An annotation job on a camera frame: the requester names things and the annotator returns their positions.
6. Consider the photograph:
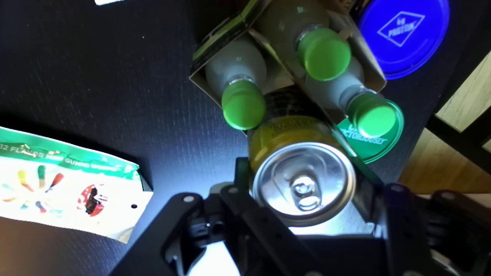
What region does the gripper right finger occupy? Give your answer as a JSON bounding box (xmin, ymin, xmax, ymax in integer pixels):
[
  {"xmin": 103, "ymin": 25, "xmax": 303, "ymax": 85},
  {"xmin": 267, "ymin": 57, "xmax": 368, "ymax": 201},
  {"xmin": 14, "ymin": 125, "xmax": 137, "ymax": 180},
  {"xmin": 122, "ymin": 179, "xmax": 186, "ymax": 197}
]
[{"xmin": 354, "ymin": 155, "xmax": 491, "ymax": 276}]

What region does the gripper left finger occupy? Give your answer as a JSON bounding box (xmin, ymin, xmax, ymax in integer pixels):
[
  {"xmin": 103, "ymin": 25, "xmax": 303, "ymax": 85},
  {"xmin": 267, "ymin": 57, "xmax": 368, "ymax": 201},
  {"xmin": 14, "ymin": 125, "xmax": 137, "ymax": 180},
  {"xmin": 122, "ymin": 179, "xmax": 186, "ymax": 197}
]
[{"xmin": 109, "ymin": 156, "xmax": 321, "ymax": 276}]

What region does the green round lid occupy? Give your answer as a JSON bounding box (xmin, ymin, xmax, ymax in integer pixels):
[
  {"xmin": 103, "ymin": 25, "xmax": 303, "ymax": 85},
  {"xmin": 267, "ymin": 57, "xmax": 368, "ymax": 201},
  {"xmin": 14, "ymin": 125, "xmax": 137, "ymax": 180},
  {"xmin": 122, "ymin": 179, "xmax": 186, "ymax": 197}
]
[{"xmin": 337, "ymin": 99, "xmax": 405, "ymax": 164}]

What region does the cardboard bottle package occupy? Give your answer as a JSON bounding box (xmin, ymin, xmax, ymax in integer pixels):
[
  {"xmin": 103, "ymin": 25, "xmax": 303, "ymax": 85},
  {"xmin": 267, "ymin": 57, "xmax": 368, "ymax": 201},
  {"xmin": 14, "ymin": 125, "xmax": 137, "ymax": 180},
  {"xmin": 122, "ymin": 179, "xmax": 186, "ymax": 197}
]
[{"xmin": 189, "ymin": 0, "xmax": 388, "ymax": 135}]

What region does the green-capped plastic bottle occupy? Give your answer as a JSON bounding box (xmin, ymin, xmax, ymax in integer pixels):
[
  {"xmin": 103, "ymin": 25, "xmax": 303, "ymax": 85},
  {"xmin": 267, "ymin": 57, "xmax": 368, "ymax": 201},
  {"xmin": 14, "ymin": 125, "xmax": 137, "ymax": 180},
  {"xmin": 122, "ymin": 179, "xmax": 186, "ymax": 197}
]
[
  {"xmin": 205, "ymin": 38, "xmax": 268, "ymax": 131},
  {"xmin": 256, "ymin": 0, "xmax": 352, "ymax": 82},
  {"xmin": 305, "ymin": 57, "xmax": 398, "ymax": 138}
]

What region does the yellow drink can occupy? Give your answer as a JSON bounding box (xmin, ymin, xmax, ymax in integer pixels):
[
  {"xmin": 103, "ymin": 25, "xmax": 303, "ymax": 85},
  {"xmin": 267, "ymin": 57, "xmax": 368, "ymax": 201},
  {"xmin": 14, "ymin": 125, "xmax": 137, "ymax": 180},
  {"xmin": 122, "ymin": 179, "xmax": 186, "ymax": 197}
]
[{"xmin": 247, "ymin": 87, "xmax": 357, "ymax": 227}]

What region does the blue round lid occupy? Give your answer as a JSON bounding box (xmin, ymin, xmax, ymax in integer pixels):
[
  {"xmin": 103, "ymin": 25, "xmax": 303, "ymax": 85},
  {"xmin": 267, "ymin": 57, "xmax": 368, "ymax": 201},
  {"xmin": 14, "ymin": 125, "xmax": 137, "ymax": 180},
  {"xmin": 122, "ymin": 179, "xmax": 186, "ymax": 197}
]
[{"xmin": 356, "ymin": 0, "xmax": 450, "ymax": 81}]

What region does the gummy candy bag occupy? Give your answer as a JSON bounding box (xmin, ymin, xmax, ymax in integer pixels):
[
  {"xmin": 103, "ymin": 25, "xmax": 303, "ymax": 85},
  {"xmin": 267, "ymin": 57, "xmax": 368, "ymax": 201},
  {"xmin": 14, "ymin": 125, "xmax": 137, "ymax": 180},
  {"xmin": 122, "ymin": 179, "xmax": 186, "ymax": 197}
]
[{"xmin": 0, "ymin": 126, "xmax": 154, "ymax": 244}]

